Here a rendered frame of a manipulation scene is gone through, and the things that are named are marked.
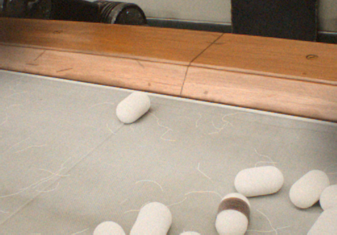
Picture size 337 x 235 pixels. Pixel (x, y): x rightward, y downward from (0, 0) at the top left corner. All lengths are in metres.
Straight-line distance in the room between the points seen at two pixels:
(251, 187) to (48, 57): 0.32
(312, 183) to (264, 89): 0.14
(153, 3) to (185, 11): 0.20
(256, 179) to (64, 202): 0.13
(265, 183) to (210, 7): 2.29
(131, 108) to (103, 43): 0.15
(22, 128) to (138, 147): 0.12
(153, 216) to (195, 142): 0.11
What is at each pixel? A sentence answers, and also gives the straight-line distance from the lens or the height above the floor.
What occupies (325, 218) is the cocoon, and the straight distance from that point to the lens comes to 0.28.
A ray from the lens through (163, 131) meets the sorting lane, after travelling 0.40.
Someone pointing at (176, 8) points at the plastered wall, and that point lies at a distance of 2.67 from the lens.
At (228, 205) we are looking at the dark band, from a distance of 0.29.
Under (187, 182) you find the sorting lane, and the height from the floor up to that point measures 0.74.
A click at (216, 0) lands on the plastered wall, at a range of 2.55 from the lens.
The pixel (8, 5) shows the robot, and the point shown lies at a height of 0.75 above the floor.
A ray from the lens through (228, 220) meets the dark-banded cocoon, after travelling 0.28.
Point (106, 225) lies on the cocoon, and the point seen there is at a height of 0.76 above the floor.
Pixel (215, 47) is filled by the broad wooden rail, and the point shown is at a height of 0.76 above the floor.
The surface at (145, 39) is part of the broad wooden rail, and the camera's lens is 0.53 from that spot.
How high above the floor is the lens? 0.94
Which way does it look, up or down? 29 degrees down
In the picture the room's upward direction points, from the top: 7 degrees counter-clockwise
